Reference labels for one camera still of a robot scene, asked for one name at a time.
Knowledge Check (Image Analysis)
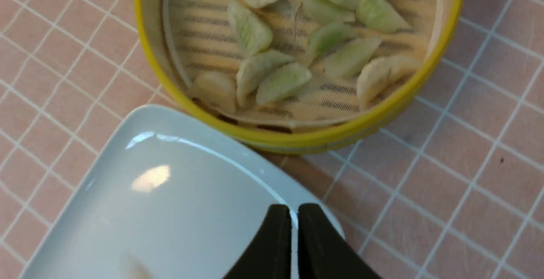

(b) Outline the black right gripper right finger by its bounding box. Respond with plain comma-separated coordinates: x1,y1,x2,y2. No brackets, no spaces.
297,203,380,279

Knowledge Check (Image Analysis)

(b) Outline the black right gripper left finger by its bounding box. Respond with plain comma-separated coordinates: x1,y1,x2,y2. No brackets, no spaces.
224,204,293,279

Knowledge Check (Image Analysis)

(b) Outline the white square plate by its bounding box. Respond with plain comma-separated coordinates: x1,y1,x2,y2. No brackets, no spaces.
21,105,345,279

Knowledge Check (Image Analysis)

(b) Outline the green dumpling steamer front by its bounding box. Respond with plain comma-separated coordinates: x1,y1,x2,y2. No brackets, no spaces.
256,62,312,106

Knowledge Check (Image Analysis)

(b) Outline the bamboo steamer basket yellow rim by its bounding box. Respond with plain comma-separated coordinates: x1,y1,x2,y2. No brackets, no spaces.
135,0,463,155

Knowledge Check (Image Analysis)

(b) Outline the pale dumpling in steamer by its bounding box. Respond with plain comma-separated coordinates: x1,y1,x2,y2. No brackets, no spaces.
236,49,296,107

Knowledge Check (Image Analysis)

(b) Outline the pale dumpling steamer right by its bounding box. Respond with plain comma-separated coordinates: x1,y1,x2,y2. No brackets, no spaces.
356,55,421,111

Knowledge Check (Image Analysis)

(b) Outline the green dumpling in steamer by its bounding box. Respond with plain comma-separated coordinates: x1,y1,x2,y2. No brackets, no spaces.
227,1,273,58

